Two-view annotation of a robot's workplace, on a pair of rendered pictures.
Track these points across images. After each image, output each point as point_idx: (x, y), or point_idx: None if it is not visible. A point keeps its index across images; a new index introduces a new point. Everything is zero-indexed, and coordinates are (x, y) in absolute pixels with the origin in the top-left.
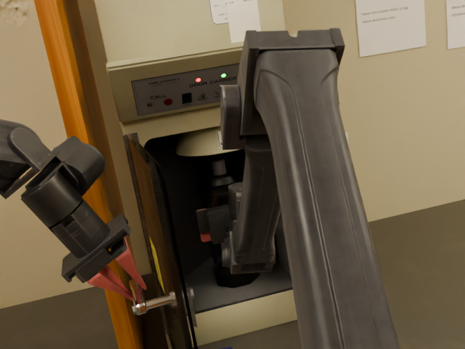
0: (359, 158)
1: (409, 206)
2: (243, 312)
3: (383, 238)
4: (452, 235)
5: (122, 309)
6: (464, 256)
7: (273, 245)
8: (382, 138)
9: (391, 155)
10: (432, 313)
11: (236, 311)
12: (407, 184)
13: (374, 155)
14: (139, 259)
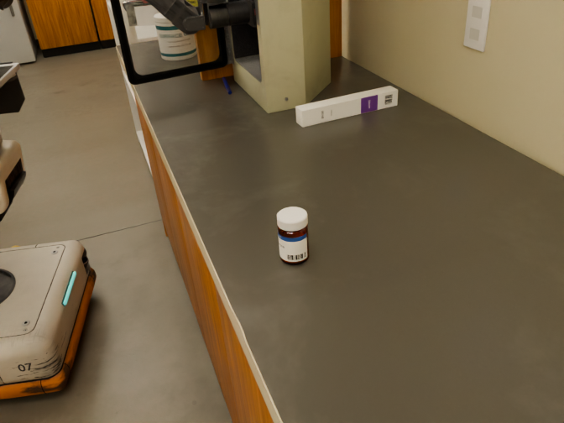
0: (497, 43)
1: (533, 147)
2: (248, 79)
3: (419, 133)
4: (430, 169)
5: None
6: (367, 170)
7: (163, 9)
8: (527, 27)
9: (530, 60)
10: (257, 150)
11: (246, 75)
12: (539, 115)
13: (512, 47)
14: (352, 44)
